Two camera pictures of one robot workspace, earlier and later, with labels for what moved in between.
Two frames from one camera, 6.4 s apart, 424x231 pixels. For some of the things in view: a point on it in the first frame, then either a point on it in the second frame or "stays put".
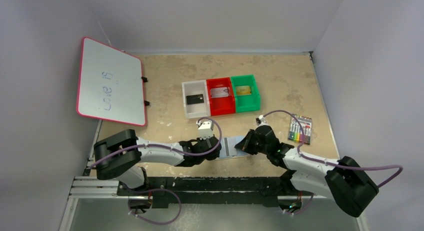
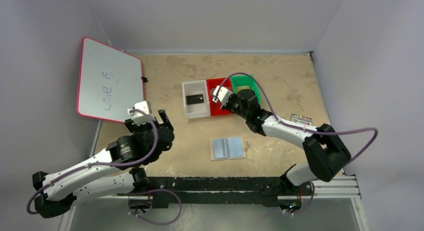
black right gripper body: x=248 y=142 to x=228 y=103
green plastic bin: x=248 y=102 stays put
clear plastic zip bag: x=228 y=149 stays put
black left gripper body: x=213 y=145 to x=149 y=124
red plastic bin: x=224 y=105 stays put
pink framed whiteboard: x=110 y=84 stays put
